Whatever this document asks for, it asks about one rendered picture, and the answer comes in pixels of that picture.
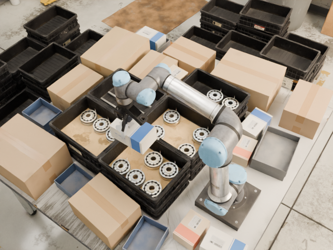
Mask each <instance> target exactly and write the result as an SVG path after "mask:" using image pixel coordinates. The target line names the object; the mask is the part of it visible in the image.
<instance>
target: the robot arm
mask: <svg viewBox="0 0 333 250"><path fill-rule="evenodd" d="M112 80H113V86H114V91H115V96H116V97H115V98H114V100H115V101H116V102H117V106H116V108H115V109H114V115H115V113H116V115H117V116H116V115H115V117H116V118H118V119H120V120H123V121H121V123H120V125H116V126H115V128H116V129H117V130H118V131H119V132H120V133H121V138H122V139H124V138H125V137H126V131H127V129H128V124H127V122H128V123H129V122H131V121H132V120H133V119H134V120H135V121H136V122H137V123H138V124H139V125H140V126H142V125H143V124H144V123H145V122H146V121H147V120H148V118H147V117H146V116H145V115H144V114H143V113H142V112H141V111H140V110H139V109H138V108H137V107H136V106H135V105H134V104H133V100H134V101H136V102H137V103H139V104H142V105H145V106H149V105H151V104H152V103H153V101H154V99H155V97H156V93H155V91H156V90H157V89H158V88H159V87H160V88H161V89H163V90H164V91H166V92H167V93H169V94H171V95H172V96H174V97H175V98H177V99H178V100H180V101H182V102H183V103H185V104H186V105H188V106H189V107H191V108H193V109H194V110H196V111H197V112H199V113H201V114H202V115H204V116H205V117H207V118H208V119H210V120H211V123H212V124H213V125H215V126H214V128H213V129H212V130H211V132H210V133H209V134H208V136H207V137H206V138H205V139H204V140H203V141H202V143H201V145H200V147H199V150H198V153H199V156H200V158H201V159H202V161H203V162H204V163H205V164H206V165H207V166H209V173H210V186H209V188H208V197H207V198H206V199H205V201H204V205H205V206H206V207H207V208H208V209H209V210H210V211H212V212H213V213H215V214H217V215H220V216H224V215H225V214H226V213H227V212H228V210H229V208H230V207H231V206H233V205H237V204H239V203H240V202H241V201H242V199H243V197H244V189H243V187H244V184H245V182H246V180H247V173H246V171H245V169H244V168H243V167H241V166H239V165H237V164H230V163H231V162H232V152H233V150H234V148H235V146H236V145H237V143H238V142H239V141H240V139H241V137H242V134H243V127H242V123H241V121H240V119H239V117H238V116H237V114H236V113H235V112H234V111H233V110H232V109H230V108H229V107H227V106H226V105H224V104H223V105H220V104H218V103H216V102H215V101H213V100H212V99H210V98H208V97H207V96H205V95H204V94H202V93H200V92H199V91H197V90H196V89H194V88H192V87H191V86H189V85H188V84H186V83H184V82H183V81H181V80H180V79H178V78H176V77H175V76H173V75H172V74H171V69H170V68H169V67H168V65H166V64H165V63H159V64H158V65H157V66H155V67H154V68H153V69H152V70H151V71H150V72H149V73H148V74H147V75H146V76H145V77H144V78H143V79H142V80H141V81H140V82H139V83H138V82H135V81H133V80H131V79H130V76H129V74H128V72H126V71H118V72H116V73H115V74H114V75H113V77H112Z"/></svg>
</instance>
